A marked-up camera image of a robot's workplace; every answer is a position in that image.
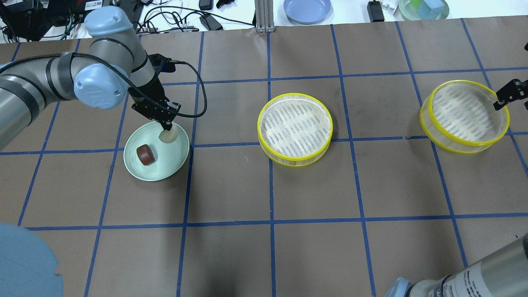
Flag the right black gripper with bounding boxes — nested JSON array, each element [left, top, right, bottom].
[[493, 79, 528, 111]]

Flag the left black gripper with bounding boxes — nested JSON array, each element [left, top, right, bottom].
[[128, 53, 181, 131]]

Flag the white steamed bun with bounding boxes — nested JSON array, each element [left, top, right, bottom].
[[158, 123, 179, 144]]

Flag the yellow bamboo steamer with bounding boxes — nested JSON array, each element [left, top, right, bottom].
[[419, 80, 510, 155], [257, 92, 334, 167]]

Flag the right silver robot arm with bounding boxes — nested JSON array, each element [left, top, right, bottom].
[[386, 79, 528, 297]]

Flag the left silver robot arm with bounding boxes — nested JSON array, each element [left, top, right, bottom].
[[0, 6, 181, 297]]

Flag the light green plate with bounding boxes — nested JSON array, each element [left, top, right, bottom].
[[124, 122, 190, 181]]

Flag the brown steamed bun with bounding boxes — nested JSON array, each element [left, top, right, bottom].
[[136, 144, 156, 166]]

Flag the green bowl with sponges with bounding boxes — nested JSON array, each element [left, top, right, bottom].
[[398, 0, 450, 21]]

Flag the black power adapter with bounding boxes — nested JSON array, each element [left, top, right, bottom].
[[367, 0, 385, 23]]

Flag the blue plate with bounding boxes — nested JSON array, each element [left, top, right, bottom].
[[283, 0, 332, 24]]

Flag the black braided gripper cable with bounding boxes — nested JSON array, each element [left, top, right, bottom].
[[0, 52, 207, 119]]

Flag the aluminium frame post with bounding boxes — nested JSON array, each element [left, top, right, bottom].
[[255, 0, 276, 33]]

